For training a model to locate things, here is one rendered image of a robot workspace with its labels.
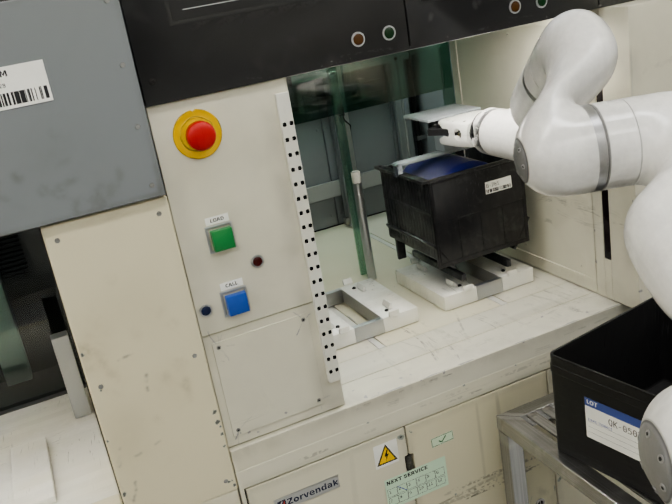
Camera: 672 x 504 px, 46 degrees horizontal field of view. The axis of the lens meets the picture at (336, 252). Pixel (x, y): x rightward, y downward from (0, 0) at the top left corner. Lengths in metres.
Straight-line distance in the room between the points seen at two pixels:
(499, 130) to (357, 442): 0.57
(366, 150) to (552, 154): 1.34
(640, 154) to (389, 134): 1.37
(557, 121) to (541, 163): 0.05
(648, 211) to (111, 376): 0.74
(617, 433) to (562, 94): 0.52
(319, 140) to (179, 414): 1.11
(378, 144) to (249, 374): 1.13
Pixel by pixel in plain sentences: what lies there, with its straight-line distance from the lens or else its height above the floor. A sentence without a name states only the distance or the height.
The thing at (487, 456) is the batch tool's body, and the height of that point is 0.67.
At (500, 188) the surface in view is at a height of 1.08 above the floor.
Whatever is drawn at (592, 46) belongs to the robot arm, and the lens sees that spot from 0.99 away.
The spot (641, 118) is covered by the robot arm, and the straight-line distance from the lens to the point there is 0.93.
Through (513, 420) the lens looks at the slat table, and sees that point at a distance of 1.42.
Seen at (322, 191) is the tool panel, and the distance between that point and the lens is 2.15.
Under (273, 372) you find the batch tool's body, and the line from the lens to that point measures 1.24.
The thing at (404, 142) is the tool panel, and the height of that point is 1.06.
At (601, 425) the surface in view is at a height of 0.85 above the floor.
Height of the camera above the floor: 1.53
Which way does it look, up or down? 19 degrees down
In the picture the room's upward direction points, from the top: 10 degrees counter-clockwise
